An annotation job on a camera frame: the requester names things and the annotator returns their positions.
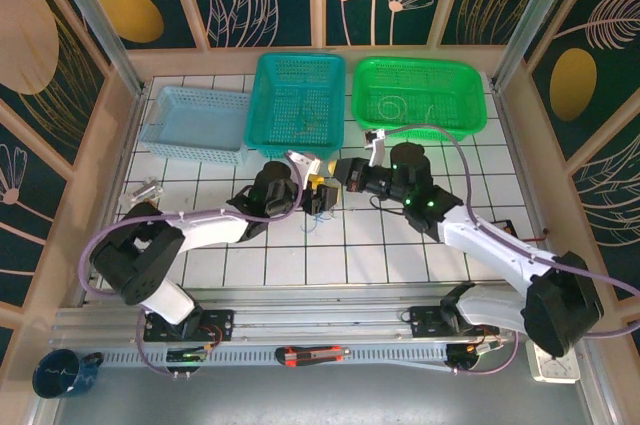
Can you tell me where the thin yellow cable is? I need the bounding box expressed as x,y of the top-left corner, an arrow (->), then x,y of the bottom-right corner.
292,103 -> 322,139

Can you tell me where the green plastic basket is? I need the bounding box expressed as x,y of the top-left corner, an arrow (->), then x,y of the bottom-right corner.
351,56 -> 489,142

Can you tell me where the teal plastic basket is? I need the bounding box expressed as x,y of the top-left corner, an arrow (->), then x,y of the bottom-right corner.
243,52 -> 348,161

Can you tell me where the light blue plastic basket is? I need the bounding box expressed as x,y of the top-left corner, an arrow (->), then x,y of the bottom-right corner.
137,85 -> 251,167

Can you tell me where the black tray with orange parts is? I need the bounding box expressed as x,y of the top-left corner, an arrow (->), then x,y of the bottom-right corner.
488,218 -> 517,237

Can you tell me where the clear plastic block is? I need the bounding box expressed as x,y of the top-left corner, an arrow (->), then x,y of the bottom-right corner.
122,177 -> 164,206

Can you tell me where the orange black utility knife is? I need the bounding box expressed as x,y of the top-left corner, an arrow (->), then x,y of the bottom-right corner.
274,344 -> 352,369

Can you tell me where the small circuit board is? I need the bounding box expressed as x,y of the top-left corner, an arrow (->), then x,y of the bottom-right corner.
166,348 -> 211,364
467,342 -> 507,357

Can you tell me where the white square clock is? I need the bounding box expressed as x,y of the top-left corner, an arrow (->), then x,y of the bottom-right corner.
524,339 -> 582,385

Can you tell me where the dark blue mug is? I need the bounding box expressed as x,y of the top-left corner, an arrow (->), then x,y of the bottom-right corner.
32,348 -> 105,400

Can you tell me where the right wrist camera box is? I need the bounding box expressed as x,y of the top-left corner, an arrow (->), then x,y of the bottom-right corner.
364,128 -> 389,169

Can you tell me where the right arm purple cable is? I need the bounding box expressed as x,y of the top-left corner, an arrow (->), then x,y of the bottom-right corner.
382,125 -> 640,376

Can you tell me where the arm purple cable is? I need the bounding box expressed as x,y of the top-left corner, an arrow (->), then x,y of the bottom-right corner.
382,125 -> 640,376
82,164 -> 306,377

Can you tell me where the aluminium mounting rail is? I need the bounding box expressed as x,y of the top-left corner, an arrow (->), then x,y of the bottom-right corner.
49,287 -> 589,346

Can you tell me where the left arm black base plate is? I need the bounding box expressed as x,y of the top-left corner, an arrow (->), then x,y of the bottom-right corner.
143,309 -> 235,344

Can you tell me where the thin red wire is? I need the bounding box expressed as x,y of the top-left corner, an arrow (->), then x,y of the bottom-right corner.
519,227 -> 550,245

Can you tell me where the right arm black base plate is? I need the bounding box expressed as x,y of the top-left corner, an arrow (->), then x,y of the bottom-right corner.
408,305 -> 501,341

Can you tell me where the grey slotted cable duct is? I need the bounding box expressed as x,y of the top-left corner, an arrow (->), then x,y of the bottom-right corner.
99,344 -> 451,369

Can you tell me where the aluminium frame post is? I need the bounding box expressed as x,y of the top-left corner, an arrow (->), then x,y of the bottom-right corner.
489,0 -> 572,91
39,0 -> 147,96

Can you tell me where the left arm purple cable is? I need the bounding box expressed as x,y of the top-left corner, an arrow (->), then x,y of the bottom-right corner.
82,164 -> 306,377

